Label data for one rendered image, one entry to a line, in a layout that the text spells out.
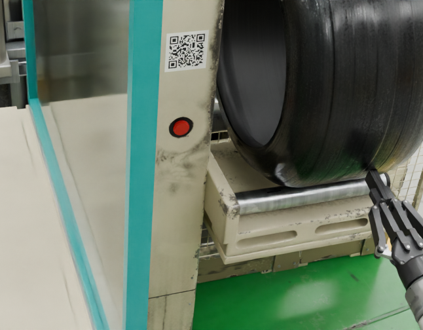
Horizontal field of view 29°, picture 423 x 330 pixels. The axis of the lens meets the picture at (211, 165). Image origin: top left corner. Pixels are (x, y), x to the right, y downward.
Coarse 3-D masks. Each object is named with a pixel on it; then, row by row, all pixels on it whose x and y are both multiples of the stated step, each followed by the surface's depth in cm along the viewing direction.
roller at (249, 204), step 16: (384, 176) 167; (240, 192) 159; (256, 192) 159; (272, 192) 160; (288, 192) 160; (304, 192) 161; (320, 192) 162; (336, 192) 163; (352, 192) 165; (368, 192) 166; (240, 208) 157; (256, 208) 158; (272, 208) 160
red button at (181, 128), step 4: (180, 120) 150; (184, 120) 150; (176, 124) 149; (180, 124) 149; (184, 124) 150; (188, 124) 150; (176, 128) 150; (180, 128) 150; (184, 128) 150; (188, 128) 151; (176, 132) 150; (180, 132) 150; (184, 132) 151
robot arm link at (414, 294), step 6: (414, 282) 137; (420, 282) 135; (408, 288) 137; (414, 288) 135; (420, 288) 134; (408, 294) 137; (414, 294) 135; (420, 294) 134; (408, 300) 137; (414, 300) 135; (420, 300) 134; (414, 306) 135; (420, 306) 134; (414, 312) 135; (420, 312) 134
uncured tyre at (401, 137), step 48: (240, 0) 179; (288, 0) 134; (336, 0) 130; (384, 0) 132; (240, 48) 182; (288, 48) 136; (336, 48) 131; (384, 48) 133; (240, 96) 181; (288, 96) 139; (336, 96) 133; (384, 96) 136; (240, 144) 165; (288, 144) 143; (336, 144) 139; (384, 144) 143
